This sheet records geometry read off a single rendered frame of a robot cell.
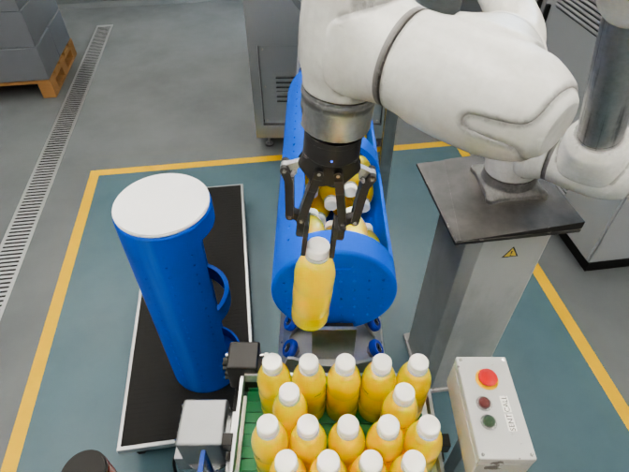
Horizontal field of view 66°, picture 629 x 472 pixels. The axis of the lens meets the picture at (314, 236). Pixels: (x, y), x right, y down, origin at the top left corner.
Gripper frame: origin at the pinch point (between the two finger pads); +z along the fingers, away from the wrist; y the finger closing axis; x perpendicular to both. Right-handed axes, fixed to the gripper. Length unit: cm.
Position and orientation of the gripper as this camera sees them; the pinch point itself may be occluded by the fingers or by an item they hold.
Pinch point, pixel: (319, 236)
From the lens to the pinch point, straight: 75.6
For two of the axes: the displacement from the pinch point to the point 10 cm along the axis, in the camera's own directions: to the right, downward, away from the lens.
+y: -10.0, -0.9, -0.3
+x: -0.4, 7.2, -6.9
